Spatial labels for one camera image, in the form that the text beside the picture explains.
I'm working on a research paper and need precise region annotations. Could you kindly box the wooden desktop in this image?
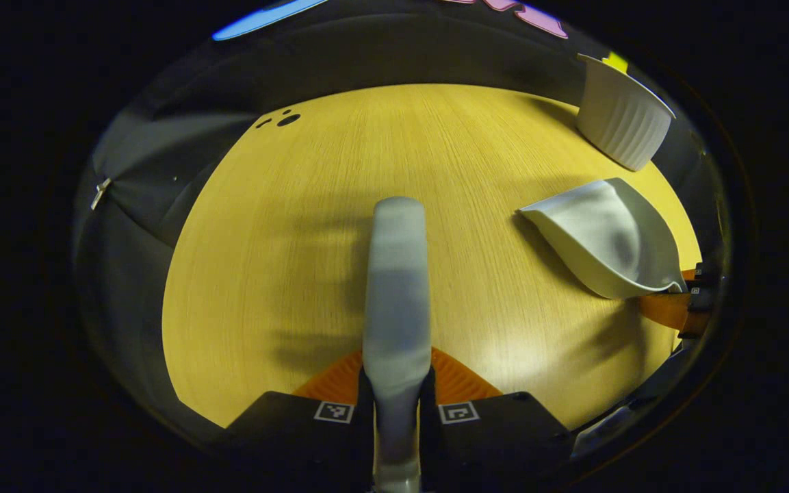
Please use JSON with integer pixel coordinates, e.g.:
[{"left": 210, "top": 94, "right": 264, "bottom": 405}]
[{"left": 161, "top": 83, "right": 703, "bottom": 431}]

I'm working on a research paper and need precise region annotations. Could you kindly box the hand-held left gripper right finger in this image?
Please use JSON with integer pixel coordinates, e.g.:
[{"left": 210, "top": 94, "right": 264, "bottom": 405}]
[{"left": 418, "top": 347, "right": 574, "bottom": 491}]

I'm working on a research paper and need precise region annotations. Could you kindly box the small white broom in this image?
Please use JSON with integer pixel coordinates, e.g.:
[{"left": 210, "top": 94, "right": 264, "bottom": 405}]
[{"left": 363, "top": 196, "right": 433, "bottom": 493}]

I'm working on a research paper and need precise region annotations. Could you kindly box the white ribbed garbage bin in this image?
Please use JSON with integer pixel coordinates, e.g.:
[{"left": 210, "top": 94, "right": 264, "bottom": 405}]
[{"left": 575, "top": 53, "right": 677, "bottom": 173}]

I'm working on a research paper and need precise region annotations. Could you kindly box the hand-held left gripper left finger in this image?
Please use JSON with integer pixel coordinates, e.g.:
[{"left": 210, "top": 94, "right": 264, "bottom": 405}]
[{"left": 225, "top": 348, "right": 376, "bottom": 491}]

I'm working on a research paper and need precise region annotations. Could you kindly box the black backdrop cloth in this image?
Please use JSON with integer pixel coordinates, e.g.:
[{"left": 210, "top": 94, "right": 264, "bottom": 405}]
[{"left": 73, "top": 0, "right": 725, "bottom": 442}]

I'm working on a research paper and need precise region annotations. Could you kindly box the white dustpan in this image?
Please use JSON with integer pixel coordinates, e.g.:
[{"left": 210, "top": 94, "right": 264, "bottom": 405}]
[{"left": 517, "top": 177, "right": 688, "bottom": 301}]

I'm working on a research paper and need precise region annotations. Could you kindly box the silver metal clip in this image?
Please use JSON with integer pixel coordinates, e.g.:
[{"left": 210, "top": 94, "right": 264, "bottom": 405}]
[{"left": 90, "top": 177, "right": 114, "bottom": 211}]

